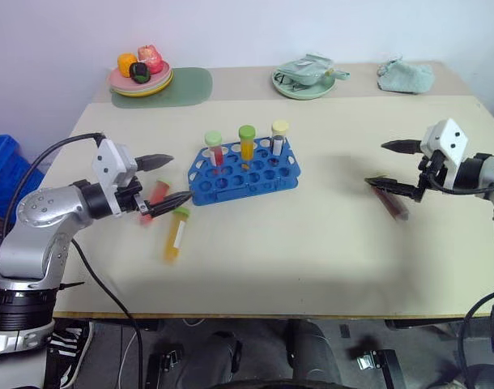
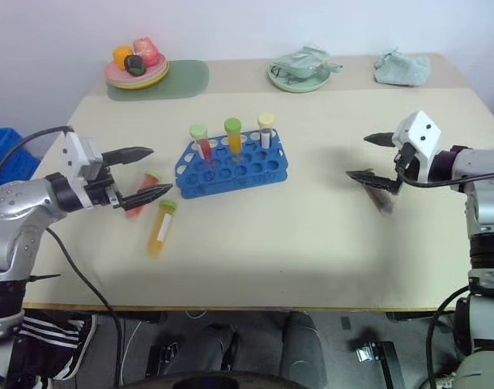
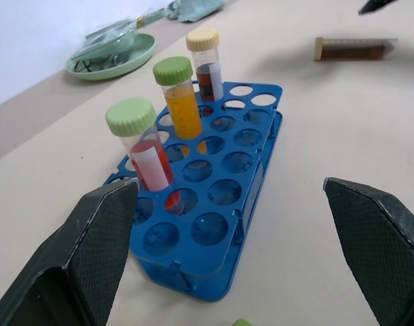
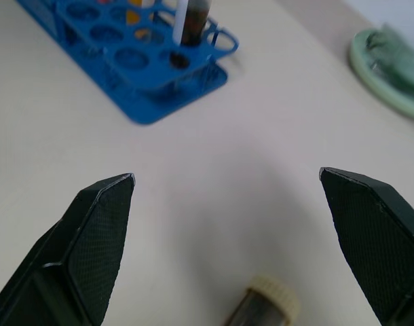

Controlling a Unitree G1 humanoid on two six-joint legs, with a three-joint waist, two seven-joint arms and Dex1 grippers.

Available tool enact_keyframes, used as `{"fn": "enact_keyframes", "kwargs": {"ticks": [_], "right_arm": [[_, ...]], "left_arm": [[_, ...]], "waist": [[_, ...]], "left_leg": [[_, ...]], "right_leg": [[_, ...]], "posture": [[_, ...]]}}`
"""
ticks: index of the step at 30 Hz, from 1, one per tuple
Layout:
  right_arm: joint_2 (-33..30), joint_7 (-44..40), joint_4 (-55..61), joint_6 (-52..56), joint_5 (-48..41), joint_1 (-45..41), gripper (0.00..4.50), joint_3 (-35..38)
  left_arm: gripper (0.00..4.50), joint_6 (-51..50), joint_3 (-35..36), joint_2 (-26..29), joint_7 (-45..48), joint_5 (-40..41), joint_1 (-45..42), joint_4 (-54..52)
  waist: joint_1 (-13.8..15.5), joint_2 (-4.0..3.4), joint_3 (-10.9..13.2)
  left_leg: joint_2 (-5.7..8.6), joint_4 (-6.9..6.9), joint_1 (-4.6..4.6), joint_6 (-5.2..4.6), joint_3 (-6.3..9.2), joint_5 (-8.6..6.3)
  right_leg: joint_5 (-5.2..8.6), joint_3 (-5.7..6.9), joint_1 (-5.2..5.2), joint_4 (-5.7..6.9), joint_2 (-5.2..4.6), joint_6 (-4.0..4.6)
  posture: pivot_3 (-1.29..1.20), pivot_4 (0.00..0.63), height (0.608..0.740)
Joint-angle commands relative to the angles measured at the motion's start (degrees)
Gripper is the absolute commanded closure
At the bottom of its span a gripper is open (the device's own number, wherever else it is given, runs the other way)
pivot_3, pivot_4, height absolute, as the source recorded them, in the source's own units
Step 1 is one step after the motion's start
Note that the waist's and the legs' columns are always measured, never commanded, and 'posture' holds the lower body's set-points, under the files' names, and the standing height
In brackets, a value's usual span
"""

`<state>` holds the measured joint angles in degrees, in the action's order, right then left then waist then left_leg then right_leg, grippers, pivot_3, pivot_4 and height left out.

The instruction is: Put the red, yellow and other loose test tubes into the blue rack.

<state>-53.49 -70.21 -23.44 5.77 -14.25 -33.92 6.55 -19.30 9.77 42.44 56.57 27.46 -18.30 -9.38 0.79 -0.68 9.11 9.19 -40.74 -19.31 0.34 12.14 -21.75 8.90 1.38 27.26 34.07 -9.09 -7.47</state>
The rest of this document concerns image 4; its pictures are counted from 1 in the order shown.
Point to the pale green round plate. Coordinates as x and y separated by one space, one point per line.
380 78

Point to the orange-capped tube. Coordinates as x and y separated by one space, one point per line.
134 13

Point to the tube with cream cap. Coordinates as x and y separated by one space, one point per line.
261 304

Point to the grey metal bar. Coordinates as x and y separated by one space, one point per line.
180 20

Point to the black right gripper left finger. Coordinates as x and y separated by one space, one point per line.
91 244

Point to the dark tube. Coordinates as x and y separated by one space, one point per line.
195 22

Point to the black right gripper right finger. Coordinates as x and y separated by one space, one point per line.
373 237

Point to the blue plastic test tube rack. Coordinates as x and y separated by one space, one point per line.
139 57

